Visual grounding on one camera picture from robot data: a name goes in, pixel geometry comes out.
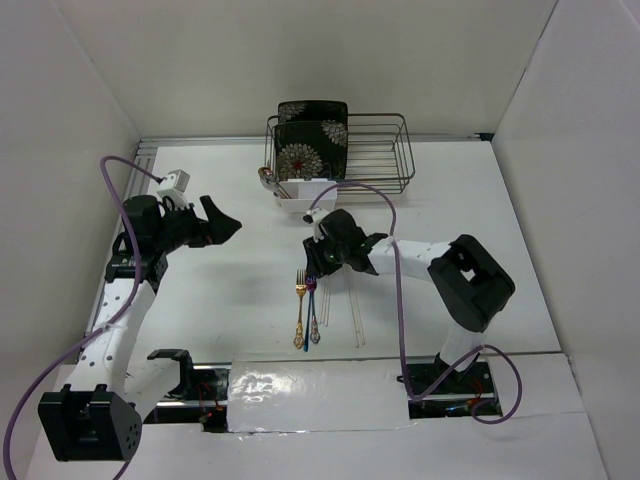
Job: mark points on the white plastic utensil caddy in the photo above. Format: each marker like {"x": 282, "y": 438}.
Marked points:
{"x": 300, "y": 194}

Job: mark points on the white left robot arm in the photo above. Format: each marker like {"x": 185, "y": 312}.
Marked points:
{"x": 98, "y": 413}

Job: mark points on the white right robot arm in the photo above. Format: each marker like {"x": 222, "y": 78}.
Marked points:
{"x": 472, "y": 285}

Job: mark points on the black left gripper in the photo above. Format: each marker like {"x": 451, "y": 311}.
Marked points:
{"x": 218, "y": 229}

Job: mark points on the black floral plate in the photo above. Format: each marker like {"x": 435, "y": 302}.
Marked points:
{"x": 312, "y": 110}
{"x": 311, "y": 149}

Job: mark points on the wire dish rack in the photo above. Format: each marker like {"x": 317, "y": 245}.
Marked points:
{"x": 379, "y": 151}

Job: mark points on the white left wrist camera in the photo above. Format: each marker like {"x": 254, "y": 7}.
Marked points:
{"x": 171, "y": 190}

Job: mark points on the iridescent blue fork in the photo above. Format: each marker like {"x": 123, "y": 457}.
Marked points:
{"x": 311, "y": 323}

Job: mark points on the black floral plate front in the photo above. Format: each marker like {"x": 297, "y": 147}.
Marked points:
{"x": 311, "y": 149}

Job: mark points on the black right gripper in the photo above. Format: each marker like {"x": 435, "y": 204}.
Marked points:
{"x": 317, "y": 265}

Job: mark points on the black floral plate rear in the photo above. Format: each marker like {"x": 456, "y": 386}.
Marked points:
{"x": 312, "y": 110}

